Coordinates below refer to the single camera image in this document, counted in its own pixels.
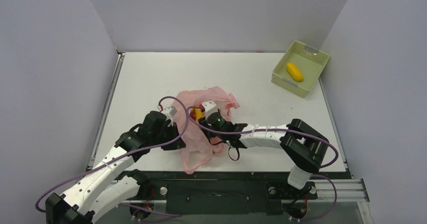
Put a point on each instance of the aluminium frame rail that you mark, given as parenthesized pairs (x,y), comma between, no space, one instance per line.
(343,200)

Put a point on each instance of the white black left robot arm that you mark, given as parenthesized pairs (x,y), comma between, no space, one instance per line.
(106,169)

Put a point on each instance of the light green plastic basket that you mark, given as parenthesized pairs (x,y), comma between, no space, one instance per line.
(310,61)

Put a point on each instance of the yellow fake fruit in basket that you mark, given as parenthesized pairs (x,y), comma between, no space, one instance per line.
(294,72)

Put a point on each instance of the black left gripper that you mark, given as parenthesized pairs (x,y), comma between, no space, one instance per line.
(178,144)

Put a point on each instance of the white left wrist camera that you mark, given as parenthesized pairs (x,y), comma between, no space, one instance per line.
(169,112)

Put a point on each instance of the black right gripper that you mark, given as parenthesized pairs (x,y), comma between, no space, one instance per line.
(207,126)

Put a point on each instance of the pink plastic bag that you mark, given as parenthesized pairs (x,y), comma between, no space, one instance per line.
(198,150)

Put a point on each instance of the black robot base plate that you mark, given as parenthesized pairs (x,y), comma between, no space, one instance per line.
(223,192)

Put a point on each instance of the yellow fake banana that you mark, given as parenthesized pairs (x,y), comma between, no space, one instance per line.
(197,114)

